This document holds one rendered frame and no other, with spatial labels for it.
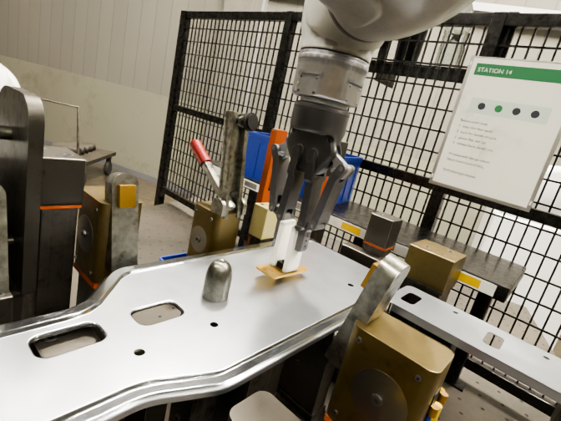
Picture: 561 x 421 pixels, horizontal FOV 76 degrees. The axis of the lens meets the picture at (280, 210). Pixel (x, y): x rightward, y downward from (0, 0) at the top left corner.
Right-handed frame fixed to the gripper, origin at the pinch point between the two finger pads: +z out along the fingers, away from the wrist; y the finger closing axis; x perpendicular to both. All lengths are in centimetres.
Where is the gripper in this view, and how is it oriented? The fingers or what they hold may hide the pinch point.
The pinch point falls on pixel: (289, 246)
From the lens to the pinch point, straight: 52.9
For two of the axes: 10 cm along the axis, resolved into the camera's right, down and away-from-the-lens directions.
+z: -2.2, 9.4, 2.5
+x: 6.5, -0.5, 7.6
